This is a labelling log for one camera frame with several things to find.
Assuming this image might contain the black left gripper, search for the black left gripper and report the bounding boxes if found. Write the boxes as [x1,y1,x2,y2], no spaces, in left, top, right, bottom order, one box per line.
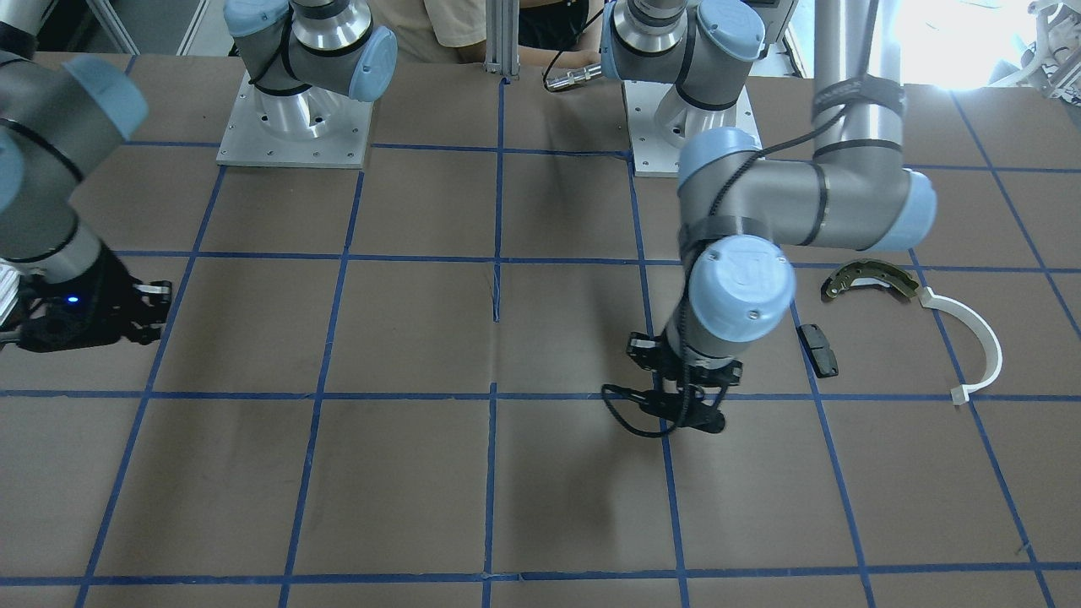
[638,347,732,434]

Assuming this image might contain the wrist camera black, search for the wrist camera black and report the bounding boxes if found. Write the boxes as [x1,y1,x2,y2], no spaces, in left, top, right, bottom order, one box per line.
[134,280,174,323]
[626,332,669,372]

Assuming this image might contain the curved metal brake shoe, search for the curved metal brake shoe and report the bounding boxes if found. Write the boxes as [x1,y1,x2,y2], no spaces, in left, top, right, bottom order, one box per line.
[820,257,921,301]

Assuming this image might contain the silver ribbed metal tray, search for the silver ribbed metal tray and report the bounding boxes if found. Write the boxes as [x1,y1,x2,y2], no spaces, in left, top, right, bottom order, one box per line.
[0,264,21,327]

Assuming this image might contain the white curved plastic part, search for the white curved plastic part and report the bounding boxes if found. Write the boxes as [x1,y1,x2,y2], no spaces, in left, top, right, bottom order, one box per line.
[919,287,1004,404]

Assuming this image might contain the silver cable connector plug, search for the silver cable connector plug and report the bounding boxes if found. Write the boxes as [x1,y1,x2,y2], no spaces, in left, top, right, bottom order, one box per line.
[544,64,603,93]

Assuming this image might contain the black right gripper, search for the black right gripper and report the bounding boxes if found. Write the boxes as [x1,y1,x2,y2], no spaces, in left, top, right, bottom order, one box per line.
[15,253,145,353]

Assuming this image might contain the grey brake pad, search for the grey brake pad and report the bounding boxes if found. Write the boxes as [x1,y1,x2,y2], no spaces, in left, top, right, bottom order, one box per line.
[796,323,840,378]

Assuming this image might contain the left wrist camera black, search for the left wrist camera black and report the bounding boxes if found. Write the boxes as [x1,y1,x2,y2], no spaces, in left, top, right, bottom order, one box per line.
[626,332,669,372]

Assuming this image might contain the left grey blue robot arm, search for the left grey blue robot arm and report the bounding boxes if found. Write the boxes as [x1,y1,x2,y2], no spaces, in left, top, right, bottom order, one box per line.
[600,1,937,432]

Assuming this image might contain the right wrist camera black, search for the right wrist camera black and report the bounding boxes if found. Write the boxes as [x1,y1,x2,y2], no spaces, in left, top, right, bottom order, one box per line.
[134,280,174,323]

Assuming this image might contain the aluminium frame post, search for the aluminium frame post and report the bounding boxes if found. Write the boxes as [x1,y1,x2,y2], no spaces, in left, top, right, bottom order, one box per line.
[483,0,520,82]

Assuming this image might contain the person in beige shirt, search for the person in beige shirt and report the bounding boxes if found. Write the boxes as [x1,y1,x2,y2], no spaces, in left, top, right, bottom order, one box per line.
[368,1,603,69]

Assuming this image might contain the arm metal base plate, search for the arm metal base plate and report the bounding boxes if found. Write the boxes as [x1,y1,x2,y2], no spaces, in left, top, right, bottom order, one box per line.
[216,72,374,170]
[622,80,762,179]

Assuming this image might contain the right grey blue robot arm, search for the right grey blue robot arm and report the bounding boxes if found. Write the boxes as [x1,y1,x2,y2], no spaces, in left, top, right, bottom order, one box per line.
[3,1,398,353]

